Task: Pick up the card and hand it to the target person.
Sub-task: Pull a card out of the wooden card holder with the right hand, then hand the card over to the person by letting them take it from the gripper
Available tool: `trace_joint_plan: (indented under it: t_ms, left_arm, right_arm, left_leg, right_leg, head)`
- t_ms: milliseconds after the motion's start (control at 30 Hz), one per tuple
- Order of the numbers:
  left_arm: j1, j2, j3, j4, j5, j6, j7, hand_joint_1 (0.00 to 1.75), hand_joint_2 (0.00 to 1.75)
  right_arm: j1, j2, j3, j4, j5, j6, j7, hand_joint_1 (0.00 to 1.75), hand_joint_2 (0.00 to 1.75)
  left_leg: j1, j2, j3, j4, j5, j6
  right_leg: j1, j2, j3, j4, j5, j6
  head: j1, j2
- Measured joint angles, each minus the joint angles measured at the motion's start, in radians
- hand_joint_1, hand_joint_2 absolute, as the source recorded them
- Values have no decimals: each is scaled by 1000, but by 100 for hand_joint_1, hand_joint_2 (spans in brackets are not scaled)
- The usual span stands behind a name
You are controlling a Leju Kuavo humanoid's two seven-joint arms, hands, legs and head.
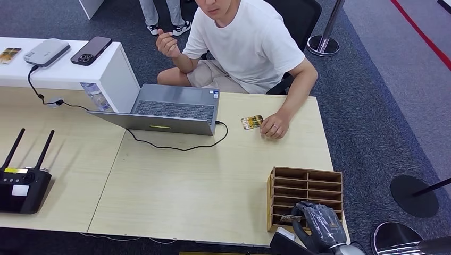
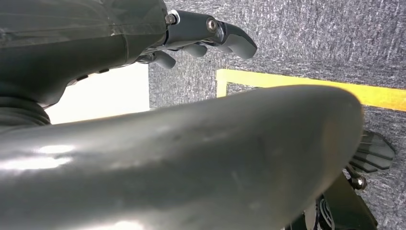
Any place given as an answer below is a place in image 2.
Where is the yellow floor tape marking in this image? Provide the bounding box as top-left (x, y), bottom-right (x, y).
top-left (215, 69), bottom-right (406, 112)

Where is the ribbed grey left arm sleeve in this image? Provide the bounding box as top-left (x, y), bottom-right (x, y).
top-left (0, 95), bottom-right (52, 134)

